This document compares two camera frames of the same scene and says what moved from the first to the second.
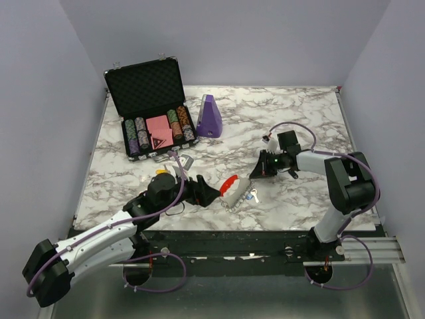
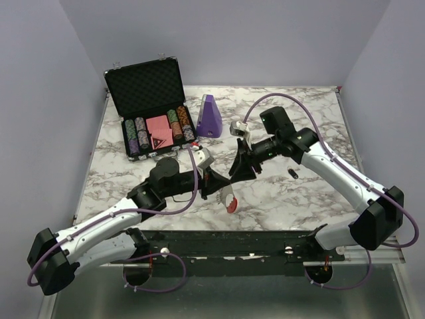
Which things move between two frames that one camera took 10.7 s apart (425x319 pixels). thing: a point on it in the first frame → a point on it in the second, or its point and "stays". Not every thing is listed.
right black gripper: x=261 y=169 → x=241 y=168
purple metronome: x=209 y=122 stays
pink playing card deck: x=161 y=135 stays
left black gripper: x=200 y=193 → x=211 y=182
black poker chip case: x=149 y=100 stays
